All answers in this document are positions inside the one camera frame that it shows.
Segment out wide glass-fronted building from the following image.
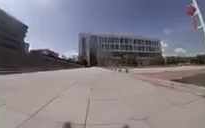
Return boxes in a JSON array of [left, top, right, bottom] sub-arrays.
[[78, 32, 164, 67]]

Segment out pale concrete slab pavement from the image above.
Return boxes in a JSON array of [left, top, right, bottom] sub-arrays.
[[0, 66, 205, 128]]

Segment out low flat building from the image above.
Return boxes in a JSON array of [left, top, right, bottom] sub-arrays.
[[29, 48, 60, 59]]

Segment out pale paved path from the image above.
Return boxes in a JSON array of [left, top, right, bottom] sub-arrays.
[[128, 65, 205, 74]]

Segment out concrete kerb strip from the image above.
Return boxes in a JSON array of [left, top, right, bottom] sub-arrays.
[[129, 72, 205, 100]]

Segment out wide dark stone steps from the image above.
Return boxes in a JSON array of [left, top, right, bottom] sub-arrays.
[[0, 49, 85, 75]]

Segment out distant row of trees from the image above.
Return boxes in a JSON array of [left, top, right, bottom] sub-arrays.
[[165, 53, 205, 66]]

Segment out bare earth bed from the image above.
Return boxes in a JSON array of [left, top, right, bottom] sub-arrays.
[[141, 68, 205, 89]]

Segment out dark blocky building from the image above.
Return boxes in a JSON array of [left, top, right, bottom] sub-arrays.
[[0, 7, 30, 54]]

